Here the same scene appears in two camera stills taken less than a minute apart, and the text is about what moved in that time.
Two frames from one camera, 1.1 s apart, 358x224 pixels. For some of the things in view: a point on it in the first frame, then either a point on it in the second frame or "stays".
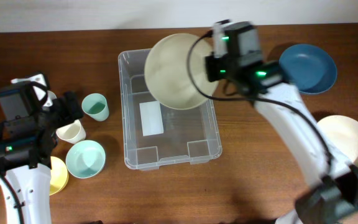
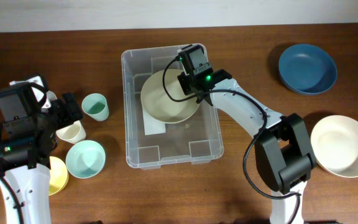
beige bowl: x=198 y=66 → x=158 y=104
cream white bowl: x=350 y=139 stays
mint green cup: x=96 y=106 stays
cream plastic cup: x=73 y=132 stays
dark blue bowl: x=309 y=67 stays
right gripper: x=212 y=73 → x=186 y=88
